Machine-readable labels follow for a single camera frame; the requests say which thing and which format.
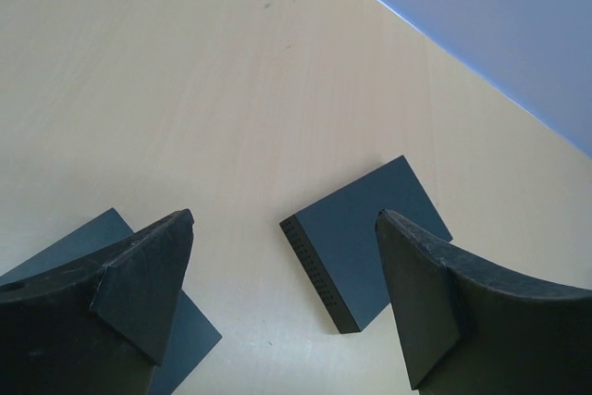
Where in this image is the flat black box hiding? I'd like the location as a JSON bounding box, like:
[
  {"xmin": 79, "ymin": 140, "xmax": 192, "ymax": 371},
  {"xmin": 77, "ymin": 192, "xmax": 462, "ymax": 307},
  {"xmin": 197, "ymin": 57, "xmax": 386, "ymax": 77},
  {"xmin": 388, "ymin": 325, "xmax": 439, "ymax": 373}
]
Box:
[{"xmin": 1, "ymin": 209, "xmax": 221, "ymax": 394}]

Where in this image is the black network switch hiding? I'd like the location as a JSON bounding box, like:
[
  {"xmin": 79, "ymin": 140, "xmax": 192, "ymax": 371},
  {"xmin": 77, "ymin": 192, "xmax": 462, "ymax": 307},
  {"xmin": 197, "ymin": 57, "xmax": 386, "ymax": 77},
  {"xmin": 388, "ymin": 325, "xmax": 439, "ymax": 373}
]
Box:
[{"xmin": 279, "ymin": 156, "xmax": 452, "ymax": 334}]

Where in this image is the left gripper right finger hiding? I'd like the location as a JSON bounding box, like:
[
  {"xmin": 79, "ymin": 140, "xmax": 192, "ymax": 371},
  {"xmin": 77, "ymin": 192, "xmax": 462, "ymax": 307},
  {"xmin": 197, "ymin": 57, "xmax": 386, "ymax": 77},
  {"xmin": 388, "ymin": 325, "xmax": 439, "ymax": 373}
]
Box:
[{"xmin": 376, "ymin": 210, "xmax": 591, "ymax": 394}]

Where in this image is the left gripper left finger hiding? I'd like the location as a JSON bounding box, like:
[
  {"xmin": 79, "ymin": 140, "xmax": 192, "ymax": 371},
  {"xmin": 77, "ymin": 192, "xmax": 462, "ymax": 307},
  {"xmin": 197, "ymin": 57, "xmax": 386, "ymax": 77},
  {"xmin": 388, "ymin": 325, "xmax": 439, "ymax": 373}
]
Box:
[{"xmin": 1, "ymin": 209, "xmax": 194, "ymax": 394}]

